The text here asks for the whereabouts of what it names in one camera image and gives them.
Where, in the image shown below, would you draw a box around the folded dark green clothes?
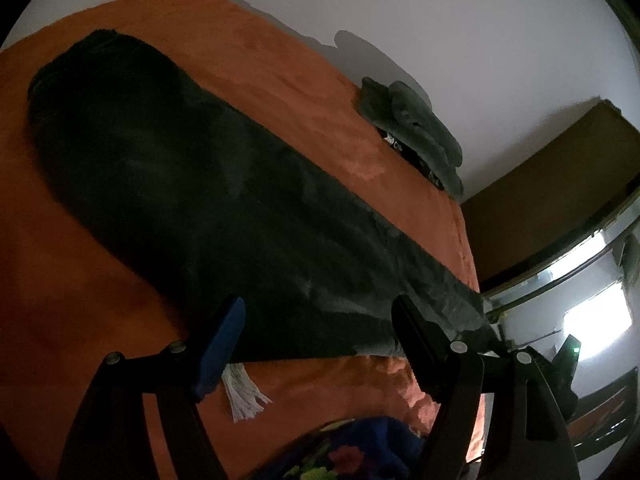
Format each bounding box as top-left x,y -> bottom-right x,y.
356,76 -> 466,199

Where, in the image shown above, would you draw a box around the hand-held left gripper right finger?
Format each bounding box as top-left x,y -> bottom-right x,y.
391,293 -> 582,480

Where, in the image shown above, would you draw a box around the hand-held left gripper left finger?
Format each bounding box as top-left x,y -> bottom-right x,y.
57,295 -> 247,480

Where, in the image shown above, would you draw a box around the floral dark blue blanket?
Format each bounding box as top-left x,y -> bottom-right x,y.
250,416 -> 427,480

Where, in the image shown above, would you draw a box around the black pants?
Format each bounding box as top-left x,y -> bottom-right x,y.
27,29 -> 507,362

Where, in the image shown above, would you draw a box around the orange fleece blanket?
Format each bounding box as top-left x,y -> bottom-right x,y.
0,0 -> 489,480

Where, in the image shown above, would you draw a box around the brown wooden wardrobe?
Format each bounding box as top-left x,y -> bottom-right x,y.
460,99 -> 640,289

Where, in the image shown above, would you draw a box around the black printed garment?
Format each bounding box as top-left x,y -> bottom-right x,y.
382,130 -> 447,192

